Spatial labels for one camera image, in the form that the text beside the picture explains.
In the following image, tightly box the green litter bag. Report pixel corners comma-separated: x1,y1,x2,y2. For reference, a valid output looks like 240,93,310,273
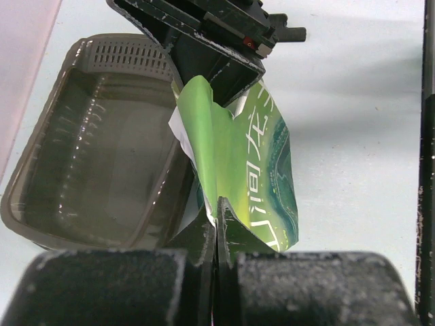
169,75,298,252

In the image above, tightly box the black bag clip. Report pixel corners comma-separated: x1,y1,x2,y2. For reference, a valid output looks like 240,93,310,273
268,14,307,43

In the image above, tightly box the dark grey litter box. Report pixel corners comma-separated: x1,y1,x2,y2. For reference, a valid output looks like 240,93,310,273
1,34,193,249

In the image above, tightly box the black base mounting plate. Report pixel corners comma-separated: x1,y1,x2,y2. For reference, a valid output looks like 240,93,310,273
415,1,434,325

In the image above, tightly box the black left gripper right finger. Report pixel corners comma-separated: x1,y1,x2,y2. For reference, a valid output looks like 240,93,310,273
215,197,419,325

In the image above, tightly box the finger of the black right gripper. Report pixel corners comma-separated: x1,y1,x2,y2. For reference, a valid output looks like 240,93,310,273
164,32,265,107

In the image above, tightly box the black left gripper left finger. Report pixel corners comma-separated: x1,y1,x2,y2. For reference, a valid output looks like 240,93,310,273
2,212,216,325

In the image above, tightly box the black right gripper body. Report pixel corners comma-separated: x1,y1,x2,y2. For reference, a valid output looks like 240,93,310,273
107,1,277,58

